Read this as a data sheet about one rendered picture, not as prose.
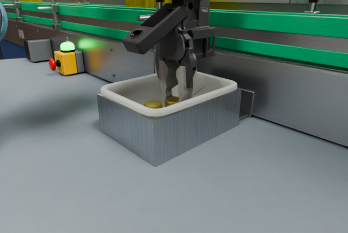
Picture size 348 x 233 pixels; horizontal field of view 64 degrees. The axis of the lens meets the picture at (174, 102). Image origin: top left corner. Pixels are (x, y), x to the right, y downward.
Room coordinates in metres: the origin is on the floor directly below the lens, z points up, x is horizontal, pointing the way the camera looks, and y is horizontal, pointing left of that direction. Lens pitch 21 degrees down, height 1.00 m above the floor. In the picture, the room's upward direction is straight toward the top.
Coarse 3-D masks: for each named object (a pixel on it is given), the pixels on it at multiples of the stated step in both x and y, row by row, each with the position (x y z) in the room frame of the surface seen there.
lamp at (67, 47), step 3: (66, 42) 0.92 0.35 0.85; (69, 42) 0.93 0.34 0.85; (63, 45) 0.91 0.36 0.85; (66, 45) 0.91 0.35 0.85; (69, 45) 0.91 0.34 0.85; (72, 45) 0.92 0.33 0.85; (63, 48) 0.91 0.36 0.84; (66, 48) 0.91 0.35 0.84; (69, 48) 0.91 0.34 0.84; (72, 48) 0.92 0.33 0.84; (63, 51) 0.91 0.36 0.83; (66, 51) 0.91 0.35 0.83; (69, 51) 0.91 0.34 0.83; (72, 51) 0.92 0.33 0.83
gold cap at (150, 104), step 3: (147, 102) 0.48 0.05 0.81; (150, 102) 0.48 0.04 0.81; (153, 102) 0.48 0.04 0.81; (156, 102) 0.48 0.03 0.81; (159, 102) 0.48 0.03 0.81; (144, 105) 0.47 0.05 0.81; (147, 105) 0.47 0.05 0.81; (150, 105) 0.47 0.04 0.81; (153, 105) 0.47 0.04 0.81; (156, 105) 0.47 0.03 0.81; (159, 105) 0.47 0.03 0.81; (162, 105) 0.48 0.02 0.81; (153, 108) 0.46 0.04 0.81; (156, 108) 0.47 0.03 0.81
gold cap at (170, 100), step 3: (171, 96) 0.52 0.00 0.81; (174, 96) 0.52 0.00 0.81; (165, 99) 0.50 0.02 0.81; (168, 99) 0.50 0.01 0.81; (171, 99) 0.50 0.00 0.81; (174, 99) 0.50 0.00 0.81; (177, 99) 0.50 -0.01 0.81; (165, 102) 0.49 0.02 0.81; (168, 102) 0.49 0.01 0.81; (171, 102) 0.49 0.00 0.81; (174, 102) 0.49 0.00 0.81; (177, 102) 0.49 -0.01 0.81; (165, 105) 0.50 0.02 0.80; (168, 105) 0.49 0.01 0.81
